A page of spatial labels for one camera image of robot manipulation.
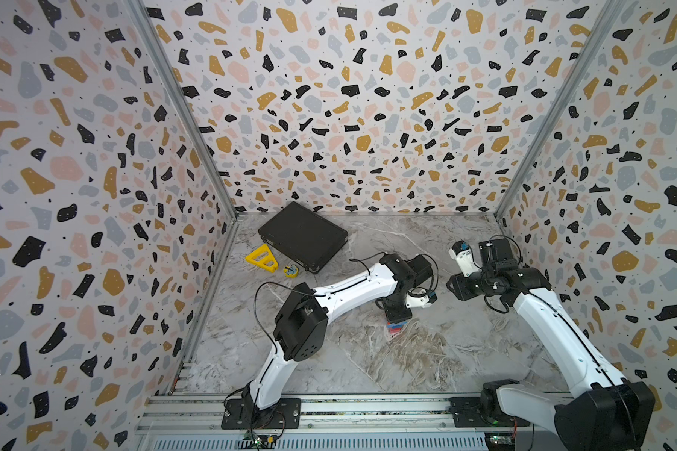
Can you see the small yellow round piece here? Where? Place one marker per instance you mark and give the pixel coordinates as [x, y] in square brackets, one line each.
[291, 271]

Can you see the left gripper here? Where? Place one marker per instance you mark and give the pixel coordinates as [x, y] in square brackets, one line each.
[399, 318]

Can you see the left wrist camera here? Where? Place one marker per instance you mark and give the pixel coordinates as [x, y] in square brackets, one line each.
[420, 298]

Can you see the yellow triangle piece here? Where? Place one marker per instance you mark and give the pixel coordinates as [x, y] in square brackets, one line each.
[263, 258]

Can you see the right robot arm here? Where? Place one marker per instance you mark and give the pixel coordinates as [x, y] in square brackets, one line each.
[603, 410]

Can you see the black flat case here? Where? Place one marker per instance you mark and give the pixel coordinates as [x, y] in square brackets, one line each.
[305, 237]

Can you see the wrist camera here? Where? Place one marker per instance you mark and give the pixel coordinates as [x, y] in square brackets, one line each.
[462, 254]
[420, 298]

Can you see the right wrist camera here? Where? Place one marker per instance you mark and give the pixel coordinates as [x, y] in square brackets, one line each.
[462, 254]

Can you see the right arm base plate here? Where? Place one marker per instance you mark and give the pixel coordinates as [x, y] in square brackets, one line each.
[472, 412]

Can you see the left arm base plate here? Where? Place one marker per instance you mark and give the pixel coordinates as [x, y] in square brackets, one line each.
[242, 415]

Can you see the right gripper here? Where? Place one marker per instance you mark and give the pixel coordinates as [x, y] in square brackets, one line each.
[457, 287]

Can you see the aluminium rail frame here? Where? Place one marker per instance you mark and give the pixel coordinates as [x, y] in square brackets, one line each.
[338, 422]

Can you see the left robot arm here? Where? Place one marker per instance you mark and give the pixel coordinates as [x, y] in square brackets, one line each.
[397, 286]

